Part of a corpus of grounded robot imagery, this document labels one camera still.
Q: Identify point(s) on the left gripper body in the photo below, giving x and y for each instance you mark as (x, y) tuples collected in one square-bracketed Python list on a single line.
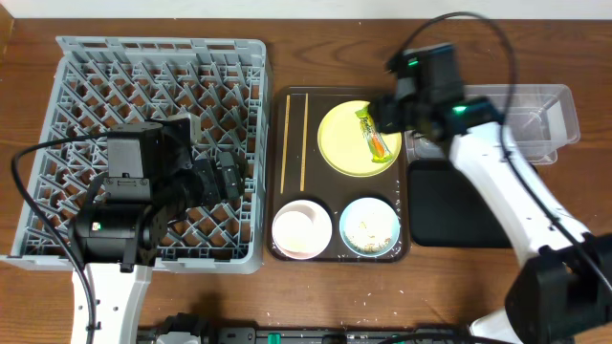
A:
[(229, 175)]

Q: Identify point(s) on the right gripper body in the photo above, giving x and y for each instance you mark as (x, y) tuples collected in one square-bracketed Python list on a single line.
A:
[(382, 118)]

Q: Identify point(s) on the green orange snack wrapper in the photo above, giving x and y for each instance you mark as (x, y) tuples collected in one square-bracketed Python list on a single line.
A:
[(376, 145)]

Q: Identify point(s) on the wooden chopstick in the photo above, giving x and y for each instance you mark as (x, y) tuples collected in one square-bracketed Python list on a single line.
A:
[(304, 143), (285, 142)]

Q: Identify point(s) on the light blue bowl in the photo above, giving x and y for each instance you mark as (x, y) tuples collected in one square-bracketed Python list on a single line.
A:
[(369, 227)]

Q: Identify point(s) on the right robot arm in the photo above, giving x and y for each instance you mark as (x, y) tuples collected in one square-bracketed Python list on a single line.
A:
[(564, 284)]

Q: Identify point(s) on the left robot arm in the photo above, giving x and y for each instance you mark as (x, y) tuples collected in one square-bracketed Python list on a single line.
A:
[(151, 180)]

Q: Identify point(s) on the yellow round plate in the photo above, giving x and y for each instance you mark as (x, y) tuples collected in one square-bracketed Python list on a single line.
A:
[(343, 147)]

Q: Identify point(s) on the pink white bowl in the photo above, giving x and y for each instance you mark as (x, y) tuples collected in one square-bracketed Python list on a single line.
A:
[(302, 229)]

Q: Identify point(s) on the dark brown serving tray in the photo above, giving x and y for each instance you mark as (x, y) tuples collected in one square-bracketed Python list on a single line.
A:
[(324, 185)]

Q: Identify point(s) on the black rectangular tray bin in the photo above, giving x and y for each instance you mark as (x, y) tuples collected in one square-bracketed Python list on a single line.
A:
[(445, 210)]

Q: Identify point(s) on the clear plastic bin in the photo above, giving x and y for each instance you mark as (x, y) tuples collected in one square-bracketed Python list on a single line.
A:
[(543, 119)]

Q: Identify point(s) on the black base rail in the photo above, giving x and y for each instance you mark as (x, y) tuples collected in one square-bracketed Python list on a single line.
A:
[(193, 328)]

